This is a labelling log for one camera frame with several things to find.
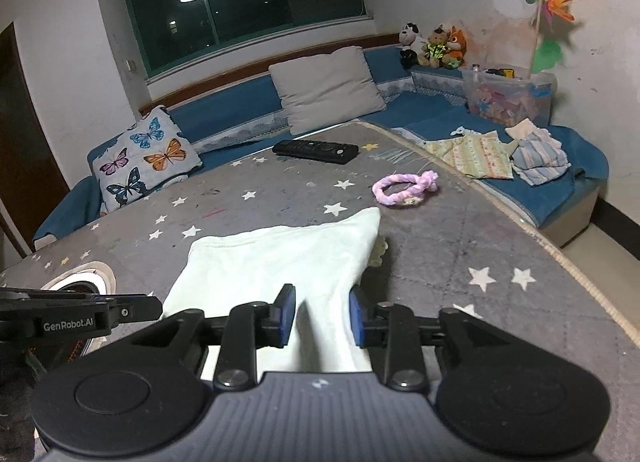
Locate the grey star print tablecloth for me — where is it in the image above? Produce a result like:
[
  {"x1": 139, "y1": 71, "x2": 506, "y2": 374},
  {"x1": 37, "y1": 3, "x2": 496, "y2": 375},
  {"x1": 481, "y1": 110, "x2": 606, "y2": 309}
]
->
[{"x1": 0, "y1": 121, "x2": 640, "y2": 462}]

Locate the grey pillow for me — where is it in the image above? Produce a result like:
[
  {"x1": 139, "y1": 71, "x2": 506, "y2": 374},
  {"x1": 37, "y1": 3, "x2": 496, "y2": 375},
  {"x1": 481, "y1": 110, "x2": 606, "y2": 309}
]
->
[{"x1": 268, "y1": 46, "x2": 387, "y2": 135}]

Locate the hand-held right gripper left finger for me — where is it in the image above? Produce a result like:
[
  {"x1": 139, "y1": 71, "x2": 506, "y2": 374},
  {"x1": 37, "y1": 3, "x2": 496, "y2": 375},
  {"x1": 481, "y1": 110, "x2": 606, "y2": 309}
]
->
[{"x1": 130, "y1": 283, "x2": 297, "y2": 389}]

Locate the orange fox plush toy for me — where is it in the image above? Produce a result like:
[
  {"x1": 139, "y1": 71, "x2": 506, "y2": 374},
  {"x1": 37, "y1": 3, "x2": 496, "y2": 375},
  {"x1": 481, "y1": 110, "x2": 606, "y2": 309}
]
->
[{"x1": 445, "y1": 26, "x2": 468, "y2": 69}]

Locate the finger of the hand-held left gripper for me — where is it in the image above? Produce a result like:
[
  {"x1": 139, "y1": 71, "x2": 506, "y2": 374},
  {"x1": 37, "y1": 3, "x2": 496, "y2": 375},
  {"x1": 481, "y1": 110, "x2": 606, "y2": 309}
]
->
[{"x1": 85, "y1": 293, "x2": 164, "y2": 331}]

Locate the blue sofa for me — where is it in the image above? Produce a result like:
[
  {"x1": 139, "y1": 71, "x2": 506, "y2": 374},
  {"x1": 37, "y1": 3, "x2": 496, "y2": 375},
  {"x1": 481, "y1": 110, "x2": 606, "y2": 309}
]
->
[{"x1": 32, "y1": 44, "x2": 611, "y2": 250}]

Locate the beige folded cloth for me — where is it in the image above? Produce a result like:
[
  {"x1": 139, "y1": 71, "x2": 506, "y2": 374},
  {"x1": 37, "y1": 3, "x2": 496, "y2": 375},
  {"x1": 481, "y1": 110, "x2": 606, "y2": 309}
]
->
[{"x1": 505, "y1": 118, "x2": 538, "y2": 143}]

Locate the pale green shirt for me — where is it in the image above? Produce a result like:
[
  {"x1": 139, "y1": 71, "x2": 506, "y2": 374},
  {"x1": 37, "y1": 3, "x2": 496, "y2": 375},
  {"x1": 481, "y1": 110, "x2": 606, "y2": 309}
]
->
[{"x1": 162, "y1": 207, "x2": 388, "y2": 374}]

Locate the clear plastic storage box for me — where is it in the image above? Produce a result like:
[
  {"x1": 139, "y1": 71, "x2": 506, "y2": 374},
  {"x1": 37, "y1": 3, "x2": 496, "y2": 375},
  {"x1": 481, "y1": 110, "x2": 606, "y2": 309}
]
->
[{"x1": 461, "y1": 67, "x2": 558, "y2": 129}]

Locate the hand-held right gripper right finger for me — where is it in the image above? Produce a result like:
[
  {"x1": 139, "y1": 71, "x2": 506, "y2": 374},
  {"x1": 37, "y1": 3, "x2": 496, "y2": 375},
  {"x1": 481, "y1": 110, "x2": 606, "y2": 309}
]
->
[{"x1": 348, "y1": 284, "x2": 506, "y2": 390}]

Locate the blue striped folded cloth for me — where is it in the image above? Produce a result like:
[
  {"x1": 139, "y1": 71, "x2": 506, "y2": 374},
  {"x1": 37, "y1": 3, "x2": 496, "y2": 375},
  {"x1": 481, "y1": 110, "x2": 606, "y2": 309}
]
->
[{"x1": 510, "y1": 129, "x2": 571, "y2": 186}]

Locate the black remote control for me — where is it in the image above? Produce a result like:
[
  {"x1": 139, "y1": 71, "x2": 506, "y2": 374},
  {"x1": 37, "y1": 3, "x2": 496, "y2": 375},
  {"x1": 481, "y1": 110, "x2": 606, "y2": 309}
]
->
[{"x1": 272, "y1": 140, "x2": 359, "y2": 165}]

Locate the brown bear plush toy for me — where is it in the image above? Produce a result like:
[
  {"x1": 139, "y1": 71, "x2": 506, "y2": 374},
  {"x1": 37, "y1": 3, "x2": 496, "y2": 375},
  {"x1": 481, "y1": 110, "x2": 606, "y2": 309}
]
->
[{"x1": 419, "y1": 27, "x2": 449, "y2": 68}]

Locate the dark window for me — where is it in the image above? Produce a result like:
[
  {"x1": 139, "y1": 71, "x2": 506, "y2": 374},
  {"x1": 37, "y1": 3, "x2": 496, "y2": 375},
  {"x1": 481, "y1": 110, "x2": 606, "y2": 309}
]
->
[{"x1": 116, "y1": 0, "x2": 375, "y2": 88}]

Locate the pink braided ring toy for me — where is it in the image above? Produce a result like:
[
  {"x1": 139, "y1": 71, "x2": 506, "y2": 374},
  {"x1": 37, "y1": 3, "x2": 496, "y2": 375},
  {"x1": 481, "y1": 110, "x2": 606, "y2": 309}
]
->
[{"x1": 372, "y1": 170, "x2": 438, "y2": 208}]

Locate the butterfly print pillow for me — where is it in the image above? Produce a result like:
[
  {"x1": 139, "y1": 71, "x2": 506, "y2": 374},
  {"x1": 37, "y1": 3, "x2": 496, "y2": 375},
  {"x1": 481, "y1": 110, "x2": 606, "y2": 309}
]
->
[{"x1": 91, "y1": 105, "x2": 203, "y2": 213}]

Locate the dark wooden door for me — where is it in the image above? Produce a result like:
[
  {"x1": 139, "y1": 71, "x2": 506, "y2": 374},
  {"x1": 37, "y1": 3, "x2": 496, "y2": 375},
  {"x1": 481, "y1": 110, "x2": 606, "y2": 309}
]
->
[{"x1": 0, "y1": 22, "x2": 71, "y2": 260}]

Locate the patterned yellow folded cloth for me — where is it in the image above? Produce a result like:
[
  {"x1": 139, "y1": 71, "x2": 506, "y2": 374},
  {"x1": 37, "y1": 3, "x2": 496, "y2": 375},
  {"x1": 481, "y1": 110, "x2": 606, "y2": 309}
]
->
[{"x1": 425, "y1": 132, "x2": 513, "y2": 180}]

